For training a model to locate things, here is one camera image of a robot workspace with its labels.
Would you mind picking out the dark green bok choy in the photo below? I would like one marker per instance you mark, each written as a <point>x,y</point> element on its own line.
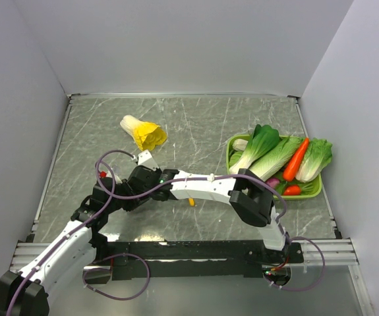
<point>262,140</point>

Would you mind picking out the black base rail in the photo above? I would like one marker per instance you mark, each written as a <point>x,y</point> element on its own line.
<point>246,258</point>

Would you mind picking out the green lettuce toy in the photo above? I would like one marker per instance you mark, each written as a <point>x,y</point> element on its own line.
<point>318,155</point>

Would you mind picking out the small red toy pepper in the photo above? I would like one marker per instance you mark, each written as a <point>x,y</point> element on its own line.
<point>292,190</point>

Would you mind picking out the purple toy eggplant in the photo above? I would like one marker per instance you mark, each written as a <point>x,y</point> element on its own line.
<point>272,182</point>

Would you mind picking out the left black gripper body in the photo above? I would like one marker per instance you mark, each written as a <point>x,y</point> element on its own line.
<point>126,204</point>

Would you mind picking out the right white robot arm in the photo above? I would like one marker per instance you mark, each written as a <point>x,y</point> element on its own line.
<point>250,197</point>

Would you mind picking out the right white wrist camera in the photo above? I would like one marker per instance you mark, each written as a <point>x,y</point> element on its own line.
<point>146,159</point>

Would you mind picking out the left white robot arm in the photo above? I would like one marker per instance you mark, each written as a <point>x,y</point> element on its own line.
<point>32,289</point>

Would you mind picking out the yellow toy cabbage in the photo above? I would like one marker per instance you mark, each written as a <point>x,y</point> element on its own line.
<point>146,135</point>

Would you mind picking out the light green napa cabbage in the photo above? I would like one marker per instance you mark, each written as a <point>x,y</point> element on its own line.
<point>274,160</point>

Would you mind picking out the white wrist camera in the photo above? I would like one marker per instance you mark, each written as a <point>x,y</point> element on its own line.
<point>110,176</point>
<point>146,159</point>

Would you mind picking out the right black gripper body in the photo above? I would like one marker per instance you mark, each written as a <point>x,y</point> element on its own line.
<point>158,172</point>

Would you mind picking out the orange toy carrot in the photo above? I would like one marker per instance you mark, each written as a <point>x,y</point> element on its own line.
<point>295,162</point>

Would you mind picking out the green plastic tray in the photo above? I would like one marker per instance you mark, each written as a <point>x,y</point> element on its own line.
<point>309,189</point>

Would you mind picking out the aluminium frame rail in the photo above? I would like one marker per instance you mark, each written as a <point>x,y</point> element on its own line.
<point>336,253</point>

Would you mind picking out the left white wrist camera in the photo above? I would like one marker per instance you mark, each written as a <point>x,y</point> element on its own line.
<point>110,176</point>

